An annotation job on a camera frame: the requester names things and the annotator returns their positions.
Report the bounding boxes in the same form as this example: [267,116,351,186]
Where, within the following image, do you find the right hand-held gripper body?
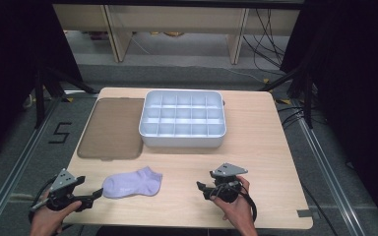
[206,162,249,205]

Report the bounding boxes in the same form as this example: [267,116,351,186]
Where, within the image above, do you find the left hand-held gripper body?
[30,167,88,212]

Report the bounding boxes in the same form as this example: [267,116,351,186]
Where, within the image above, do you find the lilac ankle sock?
[101,165,163,200]

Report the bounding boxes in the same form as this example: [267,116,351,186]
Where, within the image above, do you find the white divided storage box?
[138,88,227,148]

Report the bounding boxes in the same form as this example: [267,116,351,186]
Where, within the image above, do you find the person's right hand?
[209,175,256,231]

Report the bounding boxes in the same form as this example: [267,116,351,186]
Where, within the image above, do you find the person's left hand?
[29,191,84,236]

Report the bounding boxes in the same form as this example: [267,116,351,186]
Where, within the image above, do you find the brown translucent lid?
[76,96,146,162]

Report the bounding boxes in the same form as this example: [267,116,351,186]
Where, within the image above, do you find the grey tape strip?
[296,208,314,219]

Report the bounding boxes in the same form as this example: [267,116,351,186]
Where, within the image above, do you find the black metal stand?
[258,63,319,130]
[32,65,100,130]

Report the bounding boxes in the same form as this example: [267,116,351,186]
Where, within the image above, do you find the black curtain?
[279,0,378,227]
[0,0,84,166]

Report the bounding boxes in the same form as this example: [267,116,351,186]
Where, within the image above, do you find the beige wooden desk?
[52,3,301,66]

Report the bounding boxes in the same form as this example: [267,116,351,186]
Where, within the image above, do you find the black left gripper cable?
[28,176,60,224]

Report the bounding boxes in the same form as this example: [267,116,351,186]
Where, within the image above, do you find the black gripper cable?
[237,185,259,223]
[28,176,60,224]

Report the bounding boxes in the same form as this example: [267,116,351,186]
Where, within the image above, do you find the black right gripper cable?
[237,185,259,223]

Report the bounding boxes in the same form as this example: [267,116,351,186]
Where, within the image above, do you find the aluminium floor rail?
[0,92,67,236]
[289,97,378,236]

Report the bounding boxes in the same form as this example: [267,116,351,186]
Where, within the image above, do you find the black floor cable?
[299,181,341,236]

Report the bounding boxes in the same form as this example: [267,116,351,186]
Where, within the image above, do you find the black looped floor cables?
[276,103,328,128]

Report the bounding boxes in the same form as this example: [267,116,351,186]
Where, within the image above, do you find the black floor cables bundle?
[241,8,288,72]

